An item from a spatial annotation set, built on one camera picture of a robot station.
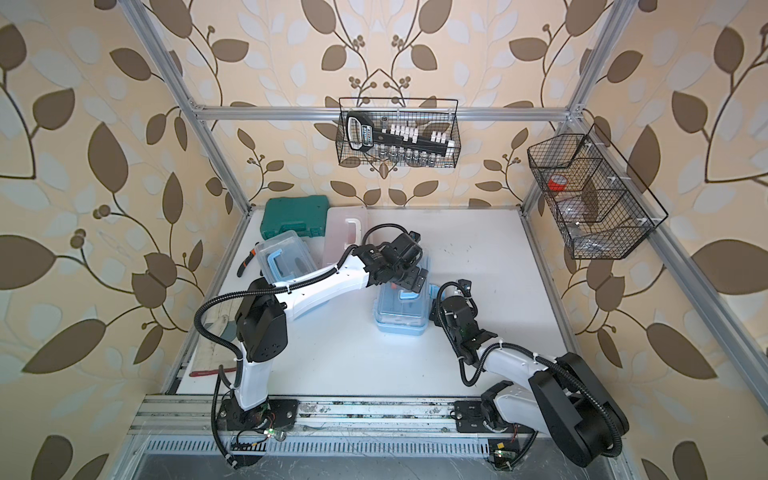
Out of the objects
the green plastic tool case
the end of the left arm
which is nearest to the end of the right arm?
the end of the left arm

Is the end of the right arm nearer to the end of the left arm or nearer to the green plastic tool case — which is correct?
the end of the left arm

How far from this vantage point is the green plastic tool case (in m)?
1.10
